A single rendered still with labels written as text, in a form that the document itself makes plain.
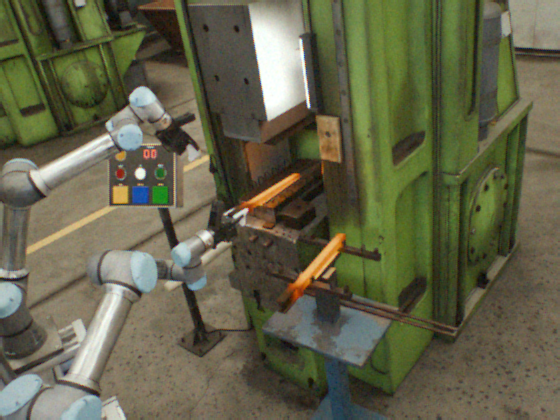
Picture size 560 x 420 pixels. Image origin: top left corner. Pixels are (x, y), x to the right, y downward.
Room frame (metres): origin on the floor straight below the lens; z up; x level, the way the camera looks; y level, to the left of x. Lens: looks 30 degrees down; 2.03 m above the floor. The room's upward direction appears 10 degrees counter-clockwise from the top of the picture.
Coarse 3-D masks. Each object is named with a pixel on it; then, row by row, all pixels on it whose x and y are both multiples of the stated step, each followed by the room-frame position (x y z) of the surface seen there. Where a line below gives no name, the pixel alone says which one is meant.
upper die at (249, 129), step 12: (300, 108) 1.98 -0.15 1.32; (228, 120) 1.92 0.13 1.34; (240, 120) 1.87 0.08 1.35; (252, 120) 1.83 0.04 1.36; (276, 120) 1.88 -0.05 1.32; (288, 120) 1.92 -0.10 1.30; (228, 132) 1.93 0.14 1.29; (240, 132) 1.88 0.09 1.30; (252, 132) 1.83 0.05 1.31; (264, 132) 1.82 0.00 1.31; (276, 132) 1.87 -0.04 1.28
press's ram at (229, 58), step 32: (224, 0) 1.93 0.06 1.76; (256, 0) 1.81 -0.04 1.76; (288, 0) 1.91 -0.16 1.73; (224, 32) 1.87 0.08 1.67; (256, 32) 1.78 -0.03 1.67; (288, 32) 1.90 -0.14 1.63; (224, 64) 1.89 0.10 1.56; (256, 64) 1.78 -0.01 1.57; (288, 64) 1.88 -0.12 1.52; (224, 96) 1.91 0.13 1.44; (256, 96) 1.80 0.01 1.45; (288, 96) 1.86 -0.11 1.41
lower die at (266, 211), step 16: (304, 160) 2.19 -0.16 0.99; (320, 160) 2.14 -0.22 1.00; (272, 176) 2.11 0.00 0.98; (288, 176) 2.06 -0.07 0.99; (304, 176) 2.03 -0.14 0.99; (320, 176) 2.03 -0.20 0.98; (256, 192) 1.97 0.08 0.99; (288, 192) 1.91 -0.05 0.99; (256, 208) 1.88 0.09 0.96; (272, 208) 1.81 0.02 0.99
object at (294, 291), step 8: (336, 240) 1.49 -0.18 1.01; (328, 248) 1.45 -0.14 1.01; (336, 248) 1.46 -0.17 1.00; (320, 256) 1.41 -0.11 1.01; (328, 256) 1.41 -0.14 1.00; (312, 264) 1.37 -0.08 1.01; (320, 264) 1.37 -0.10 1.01; (304, 272) 1.34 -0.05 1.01; (312, 272) 1.33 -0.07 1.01; (304, 280) 1.30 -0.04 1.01; (288, 288) 1.26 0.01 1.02; (296, 288) 1.26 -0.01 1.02; (304, 288) 1.29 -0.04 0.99; (280, 296) 1.23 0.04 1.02; (288, 296) 1.22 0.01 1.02; (296, 296) 1.26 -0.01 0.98; (280, 304) 1.20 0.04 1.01; (288, 304) 1.23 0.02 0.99; (280, 312) 1.21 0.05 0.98
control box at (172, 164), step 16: (144, 144) 2.19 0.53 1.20; (160, 144) 2.16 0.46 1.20; (112, 160) 2.21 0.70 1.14; (128, 160) 2.19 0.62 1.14; (144, 160) 2.16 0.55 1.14; (160, 160) 2.13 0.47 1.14; (176, 160) 2.12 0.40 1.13; (112, 176) 2.18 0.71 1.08; (128, 176) 2.15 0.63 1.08; (144, 176) 2.12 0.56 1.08; (176, 176) 2.08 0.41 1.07; (112, 192) 2.15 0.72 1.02; (128, 192) 2.12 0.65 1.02; (176, 192) 2.05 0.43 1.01
